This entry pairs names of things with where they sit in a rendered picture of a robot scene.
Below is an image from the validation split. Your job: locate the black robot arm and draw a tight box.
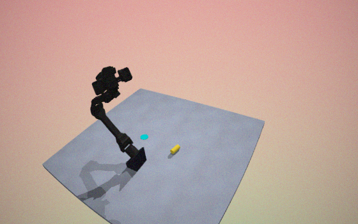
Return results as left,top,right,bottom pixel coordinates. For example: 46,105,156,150
91,66,139,159

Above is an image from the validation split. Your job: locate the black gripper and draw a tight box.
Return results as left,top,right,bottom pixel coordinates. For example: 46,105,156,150
92,67,132,95

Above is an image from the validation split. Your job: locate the cyan flat circle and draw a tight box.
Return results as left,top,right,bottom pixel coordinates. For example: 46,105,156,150
141,134,148,140

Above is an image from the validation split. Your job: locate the yellow cylinder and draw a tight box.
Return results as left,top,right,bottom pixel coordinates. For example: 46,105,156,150
170,145,180,154

